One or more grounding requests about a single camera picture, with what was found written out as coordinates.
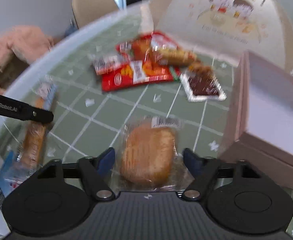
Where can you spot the small red white snack packet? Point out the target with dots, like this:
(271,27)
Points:
(108,63)

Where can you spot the round bread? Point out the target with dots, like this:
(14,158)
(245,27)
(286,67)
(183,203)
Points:
(148,159)

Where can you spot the green grid tablecloth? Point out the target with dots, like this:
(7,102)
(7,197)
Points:
(88,121)

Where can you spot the blue seaweed snack packet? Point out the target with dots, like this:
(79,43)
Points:
(1,177)

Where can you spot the red spicy strip packet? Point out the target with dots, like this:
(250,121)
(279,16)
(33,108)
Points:
(136,73)

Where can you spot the sausage bread packet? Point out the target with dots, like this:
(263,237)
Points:
(171,56)

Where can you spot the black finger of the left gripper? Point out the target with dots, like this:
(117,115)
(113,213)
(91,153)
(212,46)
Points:
(22,111)

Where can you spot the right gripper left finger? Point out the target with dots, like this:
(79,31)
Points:
(92,174)

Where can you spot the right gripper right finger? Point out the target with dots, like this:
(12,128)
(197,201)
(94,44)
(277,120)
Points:
(204,172)

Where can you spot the long bread stick packet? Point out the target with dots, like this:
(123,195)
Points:
(30,151)

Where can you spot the pink cloth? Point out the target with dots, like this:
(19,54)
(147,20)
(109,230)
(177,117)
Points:
(23,43)

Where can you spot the pink gift box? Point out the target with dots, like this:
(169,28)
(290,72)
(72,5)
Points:
(259,126)

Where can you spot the red chicken leg packet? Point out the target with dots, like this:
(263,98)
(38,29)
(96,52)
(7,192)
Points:
(140,46)

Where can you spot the beige chair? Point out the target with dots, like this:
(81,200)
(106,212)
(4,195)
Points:
(87,11)

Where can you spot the cartoon mesh food cover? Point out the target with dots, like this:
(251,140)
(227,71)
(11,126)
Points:
(224,29)

